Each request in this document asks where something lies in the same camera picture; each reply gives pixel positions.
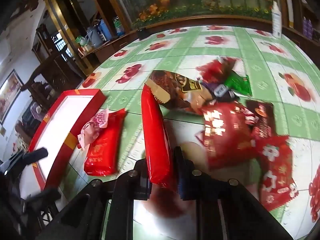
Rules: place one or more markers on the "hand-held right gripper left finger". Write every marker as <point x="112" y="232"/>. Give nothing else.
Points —
<point x="142" y="180"/>

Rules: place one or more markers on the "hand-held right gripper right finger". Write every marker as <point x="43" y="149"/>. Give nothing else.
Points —
<point x="187" y="177"/>

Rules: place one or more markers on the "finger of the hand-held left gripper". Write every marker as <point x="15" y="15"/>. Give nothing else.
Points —
<point x="36" y="153"/>
<point x="43" y="196"/>

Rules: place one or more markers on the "red gift box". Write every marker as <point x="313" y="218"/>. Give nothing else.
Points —
<point x="57" y="120"/>

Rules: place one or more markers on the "long red snack packet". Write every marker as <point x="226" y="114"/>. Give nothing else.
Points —
<point x="155" y="135"/>

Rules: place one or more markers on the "large red white-print packet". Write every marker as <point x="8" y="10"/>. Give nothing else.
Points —
<point x="225" y="135"/>

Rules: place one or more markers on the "pink snack packet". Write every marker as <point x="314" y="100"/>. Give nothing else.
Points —
<point x="93" y="126"/>

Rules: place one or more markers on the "red flower-print snack packet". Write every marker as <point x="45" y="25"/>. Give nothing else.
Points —
<point x="275" y="175"/>

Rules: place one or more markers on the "dark purple snack packet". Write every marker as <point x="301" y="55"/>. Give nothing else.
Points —
<point x="221" y="90"/>

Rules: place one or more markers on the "brown snack bag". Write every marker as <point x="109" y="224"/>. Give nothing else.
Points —
<point x="170" y="85"/>

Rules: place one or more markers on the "dark wooden chair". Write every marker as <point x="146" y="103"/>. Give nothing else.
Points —
<point x="50" y="67"/>

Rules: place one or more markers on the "dark brown snack packet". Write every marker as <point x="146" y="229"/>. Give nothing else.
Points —
<point x="262" y="117"/>

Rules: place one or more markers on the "green snack packet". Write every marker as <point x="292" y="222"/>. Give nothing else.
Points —
<point x="237" y="83"/>

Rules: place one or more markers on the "shiny red snack bag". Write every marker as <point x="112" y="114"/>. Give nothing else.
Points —
<point x="215" y="70"/>

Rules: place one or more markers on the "green and white bag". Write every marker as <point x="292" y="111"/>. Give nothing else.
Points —
<point x="81" y="41"/>

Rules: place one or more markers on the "wooden cabinet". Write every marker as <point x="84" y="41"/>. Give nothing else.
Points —
<point x="105" y="52"/>

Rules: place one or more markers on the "green fruit-print tablecloth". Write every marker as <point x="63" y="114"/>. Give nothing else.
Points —
<point x="175" y="50"/>

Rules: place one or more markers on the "bottles on cabinet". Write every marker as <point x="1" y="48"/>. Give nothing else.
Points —
<point x="93" y="37"/>

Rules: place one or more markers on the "blue jug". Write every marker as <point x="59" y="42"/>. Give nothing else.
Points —
<point x="105" y="30"/>

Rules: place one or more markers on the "small black box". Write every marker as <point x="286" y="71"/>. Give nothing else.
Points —
<point x="143" y="34"/>

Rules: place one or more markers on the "green bottle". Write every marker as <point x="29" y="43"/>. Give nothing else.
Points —
<point x="118" y="26"/>

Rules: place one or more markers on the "white bottle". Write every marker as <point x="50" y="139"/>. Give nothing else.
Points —
<point x="276" y="22"/>

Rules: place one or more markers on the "wooden side shelf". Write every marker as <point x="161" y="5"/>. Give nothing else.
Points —
<point x="305" y="42"/>

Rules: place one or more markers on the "purple bottles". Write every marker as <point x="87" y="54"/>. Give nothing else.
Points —
<point x="308" y="27"/>

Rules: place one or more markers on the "framed wall picture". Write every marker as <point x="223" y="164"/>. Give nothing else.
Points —
<point x="10" y="95"/>

